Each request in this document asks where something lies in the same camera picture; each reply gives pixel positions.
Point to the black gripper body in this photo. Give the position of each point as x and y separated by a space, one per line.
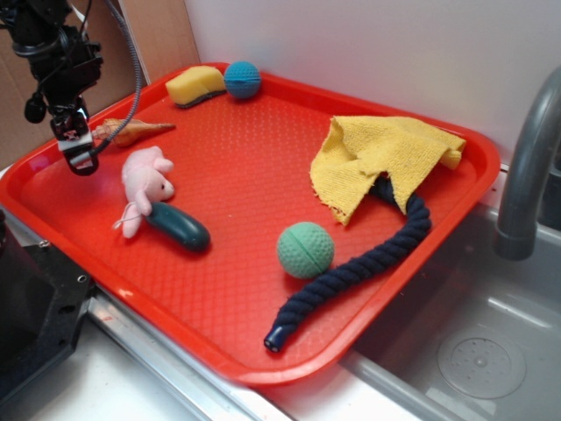
65 63

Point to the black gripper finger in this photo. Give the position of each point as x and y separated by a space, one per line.
71 128
78 156

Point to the orange spiral seashell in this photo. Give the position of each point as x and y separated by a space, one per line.
134 131

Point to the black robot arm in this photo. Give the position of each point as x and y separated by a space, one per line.
16 16

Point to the pink plush pig toy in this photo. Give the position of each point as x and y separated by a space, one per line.
144 176

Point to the brown cardboard panel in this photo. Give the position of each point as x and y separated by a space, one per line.
163 39

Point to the dark green toy cucumber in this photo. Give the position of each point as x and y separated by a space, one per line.
179 226

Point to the yellow sponge with grey pad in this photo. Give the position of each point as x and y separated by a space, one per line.
195 85

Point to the blue dimpled ball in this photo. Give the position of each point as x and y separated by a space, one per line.
242 79

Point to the red plastic tray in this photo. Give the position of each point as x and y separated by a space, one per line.
242 169

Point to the green dimpled ball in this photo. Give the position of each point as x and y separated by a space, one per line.
305 250

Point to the yellow terry cloth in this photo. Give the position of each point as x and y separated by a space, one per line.
359 150

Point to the grey toy sink basin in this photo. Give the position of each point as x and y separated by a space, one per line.
472 336

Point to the grey sink faucet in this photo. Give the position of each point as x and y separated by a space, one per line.
531 194

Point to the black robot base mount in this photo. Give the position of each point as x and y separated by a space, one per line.
44 297

